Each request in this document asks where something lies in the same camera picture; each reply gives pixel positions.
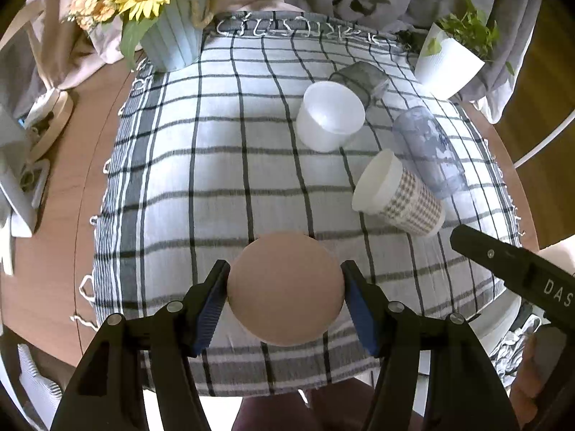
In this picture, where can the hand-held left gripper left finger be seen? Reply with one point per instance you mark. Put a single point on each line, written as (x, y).
(210, 306)

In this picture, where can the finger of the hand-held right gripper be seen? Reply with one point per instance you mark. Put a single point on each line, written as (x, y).
(516, 269)

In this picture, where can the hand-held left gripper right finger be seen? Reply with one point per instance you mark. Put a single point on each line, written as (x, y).
(359, 310)

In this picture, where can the brown egg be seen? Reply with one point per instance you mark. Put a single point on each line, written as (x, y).
(285, 288)

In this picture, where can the houndstooth patterned cup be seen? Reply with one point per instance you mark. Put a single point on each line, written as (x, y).
(400, 197)

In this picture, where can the clear blue plastic cup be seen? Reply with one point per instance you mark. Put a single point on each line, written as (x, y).
(429, 152)

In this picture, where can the white cup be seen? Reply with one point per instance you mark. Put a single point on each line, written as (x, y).
(329, 116)

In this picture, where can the grey translucent cup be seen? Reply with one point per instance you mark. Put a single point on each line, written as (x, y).
(361, 80)

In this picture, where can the person's right hand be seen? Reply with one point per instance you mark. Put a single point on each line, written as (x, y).
(546, 345)

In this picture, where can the checkered tablecloth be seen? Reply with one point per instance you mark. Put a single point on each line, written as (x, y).
(251, 179)

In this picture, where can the white plant pot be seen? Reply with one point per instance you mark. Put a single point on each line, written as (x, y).
(445, 63)

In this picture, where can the round wooden tray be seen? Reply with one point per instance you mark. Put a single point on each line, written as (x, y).
(49, 123)

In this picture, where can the green plant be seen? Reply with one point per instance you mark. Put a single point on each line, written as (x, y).
(467, 27)

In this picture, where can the light blue ribbed vase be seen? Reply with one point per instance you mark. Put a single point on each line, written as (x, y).
(173, 27)

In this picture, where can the beige cloth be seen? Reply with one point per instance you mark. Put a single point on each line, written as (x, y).
(58, 54)

